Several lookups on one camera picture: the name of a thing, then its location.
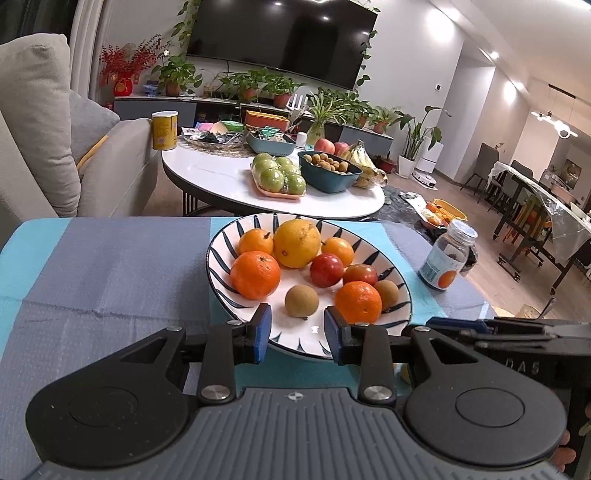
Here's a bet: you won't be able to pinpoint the bunch of bananas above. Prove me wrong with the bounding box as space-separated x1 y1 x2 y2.
339 139 389 188

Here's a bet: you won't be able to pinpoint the dining table with plastic cover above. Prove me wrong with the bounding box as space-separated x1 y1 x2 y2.
488 161 591 297

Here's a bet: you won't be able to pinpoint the grey cushion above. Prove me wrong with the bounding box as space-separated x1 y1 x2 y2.
68 89 122 163

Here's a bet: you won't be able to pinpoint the person's right hand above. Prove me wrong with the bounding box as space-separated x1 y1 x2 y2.
551 427 579 474

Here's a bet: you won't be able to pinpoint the grey dining chair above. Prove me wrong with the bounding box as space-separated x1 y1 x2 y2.
495 159 535 205
461 142 500 193

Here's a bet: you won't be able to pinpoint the yellow can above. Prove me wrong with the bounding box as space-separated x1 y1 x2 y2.
151 110 180 151

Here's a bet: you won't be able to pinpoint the white oval coffee table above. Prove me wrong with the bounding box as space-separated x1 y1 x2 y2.
161 133 387 220

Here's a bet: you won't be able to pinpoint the red plum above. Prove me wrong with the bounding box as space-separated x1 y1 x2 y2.
309 253 345 289
342 263 380 288

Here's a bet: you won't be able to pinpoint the grey television cabinet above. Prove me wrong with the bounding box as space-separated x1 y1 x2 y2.
113 93 394 140

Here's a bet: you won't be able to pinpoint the ring pendant lamp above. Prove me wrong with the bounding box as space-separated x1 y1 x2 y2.
530 84 581 140

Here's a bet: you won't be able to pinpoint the white robot vacuum dock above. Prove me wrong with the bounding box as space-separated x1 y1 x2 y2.
410 142 447 188

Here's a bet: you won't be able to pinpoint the yellow lemon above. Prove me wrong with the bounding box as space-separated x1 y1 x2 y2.
272 220 322 269

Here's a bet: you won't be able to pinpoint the tall plant in white pot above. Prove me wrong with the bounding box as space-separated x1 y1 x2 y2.
392 105 452 179

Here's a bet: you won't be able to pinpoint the large mandarin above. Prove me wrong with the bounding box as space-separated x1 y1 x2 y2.
334 281 384 325
229 250 282 300

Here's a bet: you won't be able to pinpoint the beige sofa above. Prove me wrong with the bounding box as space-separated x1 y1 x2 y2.
0 33 160 223

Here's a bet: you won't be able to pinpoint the glass cup with spoon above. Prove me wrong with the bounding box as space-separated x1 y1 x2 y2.
514 297 558 320

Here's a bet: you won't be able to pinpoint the clear jar with orange label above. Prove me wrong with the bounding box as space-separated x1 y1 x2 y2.
417 219 479 292

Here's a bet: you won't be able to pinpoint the green fruits in orange tray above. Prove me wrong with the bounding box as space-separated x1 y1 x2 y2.
250 152 308 203

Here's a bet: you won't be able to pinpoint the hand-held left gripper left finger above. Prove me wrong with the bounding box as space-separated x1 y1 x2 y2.
110 303 273 407

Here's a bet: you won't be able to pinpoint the brown kiwi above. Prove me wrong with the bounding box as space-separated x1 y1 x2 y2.
284 284 319 319
373 279 400 311

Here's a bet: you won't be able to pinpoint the pile of longans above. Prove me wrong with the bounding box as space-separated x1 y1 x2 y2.
304 152 357 175

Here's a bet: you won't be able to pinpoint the white curtain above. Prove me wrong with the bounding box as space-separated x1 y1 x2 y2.
68 0 110 105

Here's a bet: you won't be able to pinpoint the green potted plant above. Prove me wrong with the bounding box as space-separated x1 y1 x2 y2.
151 54 205 98
262 75 302 110
216 68 269 104

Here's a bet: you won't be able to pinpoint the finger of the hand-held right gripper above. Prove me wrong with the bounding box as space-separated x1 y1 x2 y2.
425 316 499 337

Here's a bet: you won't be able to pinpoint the leafy plant in glass vase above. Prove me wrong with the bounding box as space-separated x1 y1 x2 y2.
304 91 352 147

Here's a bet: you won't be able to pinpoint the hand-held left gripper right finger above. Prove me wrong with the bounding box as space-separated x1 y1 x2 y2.
323 305 484 409

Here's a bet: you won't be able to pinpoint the teal oval bowl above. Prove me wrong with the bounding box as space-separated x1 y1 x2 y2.
297 150 365 194

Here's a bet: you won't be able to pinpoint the blue basket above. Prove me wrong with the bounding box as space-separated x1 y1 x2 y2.
244 128 298 156

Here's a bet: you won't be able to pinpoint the orange box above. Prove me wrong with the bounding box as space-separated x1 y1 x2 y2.
243 110 291 131

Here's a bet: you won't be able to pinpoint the beige cushion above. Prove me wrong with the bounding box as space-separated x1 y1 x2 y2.
0 33 82 219

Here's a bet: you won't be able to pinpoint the white blue-striped bowl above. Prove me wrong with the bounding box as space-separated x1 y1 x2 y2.
205 212 413 360

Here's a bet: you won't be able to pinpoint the brown kiwi front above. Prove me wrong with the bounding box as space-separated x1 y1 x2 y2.
284 284 319 319

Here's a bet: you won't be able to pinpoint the black television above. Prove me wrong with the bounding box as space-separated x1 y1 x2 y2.
185 0 380 91

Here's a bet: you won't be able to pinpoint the glass platter with snacks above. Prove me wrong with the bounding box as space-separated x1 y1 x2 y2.
177 126 253 158

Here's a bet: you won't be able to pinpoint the yellow tray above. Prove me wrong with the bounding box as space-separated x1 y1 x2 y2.
422 199 468 230

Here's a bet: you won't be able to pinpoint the red flower plant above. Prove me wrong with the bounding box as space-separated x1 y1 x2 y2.
99 36 161 96

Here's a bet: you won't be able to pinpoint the small orange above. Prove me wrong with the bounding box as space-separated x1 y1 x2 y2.
236 228 275 257
320 237 356 268

